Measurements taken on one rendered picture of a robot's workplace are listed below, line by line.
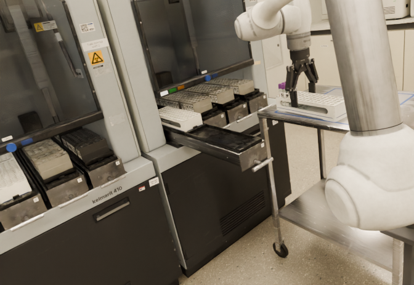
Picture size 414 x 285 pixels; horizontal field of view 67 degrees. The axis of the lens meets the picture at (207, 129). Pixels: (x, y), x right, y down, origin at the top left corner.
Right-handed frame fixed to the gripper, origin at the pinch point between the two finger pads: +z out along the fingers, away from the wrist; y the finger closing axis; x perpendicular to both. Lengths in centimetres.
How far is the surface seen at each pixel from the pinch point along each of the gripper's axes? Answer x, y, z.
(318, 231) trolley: -8, -7, 59
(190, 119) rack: 28.7, -38.5, 1.4
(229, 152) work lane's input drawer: -1.7, -41.4, 7.2
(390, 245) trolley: -33, 5, 59
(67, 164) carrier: 37, -90, 3
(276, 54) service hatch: 171, 153, 18
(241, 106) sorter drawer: 36.8, -4.9, 7.7
